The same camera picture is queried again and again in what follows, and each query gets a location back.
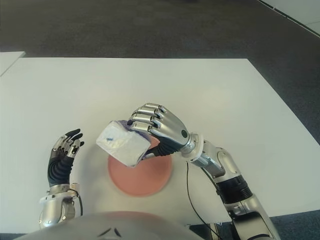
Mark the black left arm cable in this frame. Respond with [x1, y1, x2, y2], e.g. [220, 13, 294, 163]
[74, 191, 84, 216]

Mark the white neighbouring table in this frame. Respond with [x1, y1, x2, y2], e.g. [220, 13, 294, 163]
[0, 51, 27, 77]

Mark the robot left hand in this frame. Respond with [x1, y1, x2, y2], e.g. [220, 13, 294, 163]
[47, 128, 85, 188]

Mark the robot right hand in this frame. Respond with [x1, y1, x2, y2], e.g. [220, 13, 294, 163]
[127, 102, 195, 160]

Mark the pink round plate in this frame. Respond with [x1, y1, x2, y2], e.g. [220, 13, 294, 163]
[107, 138, 173, 197]

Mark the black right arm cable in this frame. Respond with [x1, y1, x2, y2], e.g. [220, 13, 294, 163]
[185, 162, 214, 240]

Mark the purple tissue paper pack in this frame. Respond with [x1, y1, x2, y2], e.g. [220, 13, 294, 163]
[95, 119, 161, 168]

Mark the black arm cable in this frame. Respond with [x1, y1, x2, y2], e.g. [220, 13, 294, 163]
[185, 162, 214, 240]
[74, 191, 84, 216]

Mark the silver robot torso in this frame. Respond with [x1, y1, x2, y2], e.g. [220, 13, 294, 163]
[14, 211, 198, 240]

